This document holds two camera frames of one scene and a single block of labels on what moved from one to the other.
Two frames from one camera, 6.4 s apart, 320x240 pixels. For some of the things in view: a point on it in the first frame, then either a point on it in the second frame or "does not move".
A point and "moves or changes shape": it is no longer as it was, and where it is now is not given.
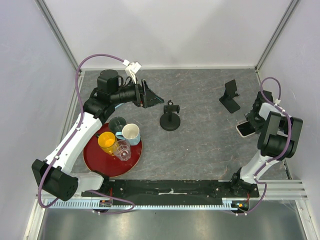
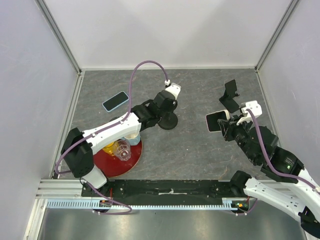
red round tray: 98,161 does not move
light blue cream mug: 130,134 does not move
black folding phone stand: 227,100 does not move
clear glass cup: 122,150 does not move
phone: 245,128 moves or changes shape
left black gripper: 143,94 -> 172,106
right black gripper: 258,126 -> 228,126
